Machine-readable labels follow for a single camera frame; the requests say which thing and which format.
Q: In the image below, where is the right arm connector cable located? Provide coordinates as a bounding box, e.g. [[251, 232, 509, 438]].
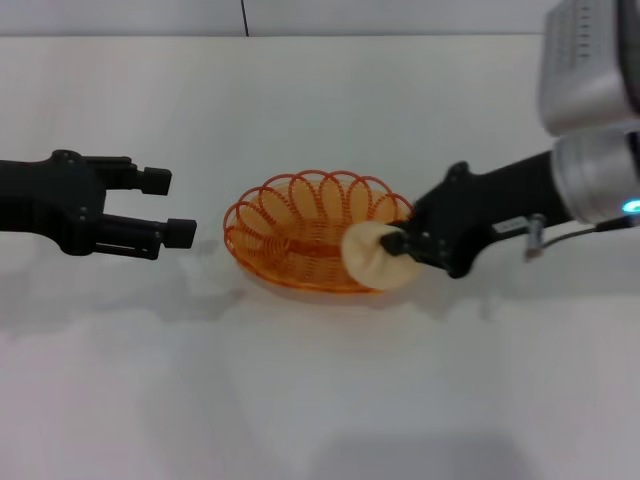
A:
[[522, 212, 639, 265]]

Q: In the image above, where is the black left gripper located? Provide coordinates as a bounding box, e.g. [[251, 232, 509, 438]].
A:
[[0, 148, 198, 261]]

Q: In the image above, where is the orange woven plastic basket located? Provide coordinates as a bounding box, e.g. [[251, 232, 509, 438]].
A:
[[223, 169, 419, 295]]

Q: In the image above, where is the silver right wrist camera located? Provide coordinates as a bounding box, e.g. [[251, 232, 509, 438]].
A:
[[537, 0, 640, 135]]

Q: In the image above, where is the pale steamed bun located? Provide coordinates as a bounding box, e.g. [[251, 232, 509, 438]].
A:
[[341, 221, 423, 292]]

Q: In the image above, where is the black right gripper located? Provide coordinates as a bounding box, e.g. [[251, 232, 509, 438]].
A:
[[380, 149, 562, 280]]

